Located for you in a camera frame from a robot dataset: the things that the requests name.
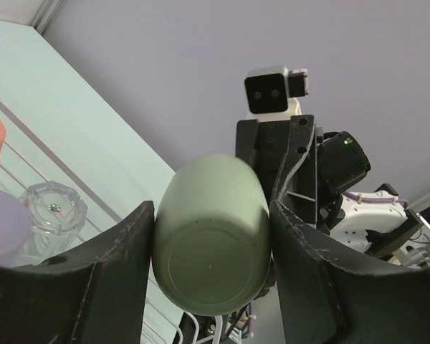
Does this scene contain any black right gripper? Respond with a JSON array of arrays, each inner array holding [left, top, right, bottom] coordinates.
[[235, 115, 317, 226]]

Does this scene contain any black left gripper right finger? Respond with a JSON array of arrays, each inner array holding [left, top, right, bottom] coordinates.
[[270, 201, 430, 343]]

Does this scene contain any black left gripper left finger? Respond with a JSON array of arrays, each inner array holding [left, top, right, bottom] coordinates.
[[0, 201, 154, 343]]

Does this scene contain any lavender plastic cup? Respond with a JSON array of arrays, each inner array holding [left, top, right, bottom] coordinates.
[[0, 191, 32, 267]]

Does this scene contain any light green plastic cup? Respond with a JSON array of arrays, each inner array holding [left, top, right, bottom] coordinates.
[[151, 154, 271, 316]]

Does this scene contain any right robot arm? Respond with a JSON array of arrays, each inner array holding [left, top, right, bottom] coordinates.
[[235, 115, 423, 261]]

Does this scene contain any clear glass cup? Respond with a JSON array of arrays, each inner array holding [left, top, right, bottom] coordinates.
[[16, 181, 87, 266]]

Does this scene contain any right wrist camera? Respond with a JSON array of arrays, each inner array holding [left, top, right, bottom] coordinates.
[[244, 66, 309, 121]]

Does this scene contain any white wire dish rack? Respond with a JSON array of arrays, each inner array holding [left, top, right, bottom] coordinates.
[[0, 95, 187, 344]]

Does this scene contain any left aluminium frame post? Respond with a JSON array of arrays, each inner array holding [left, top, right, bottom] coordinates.
[[30, 0, 67, 36]]

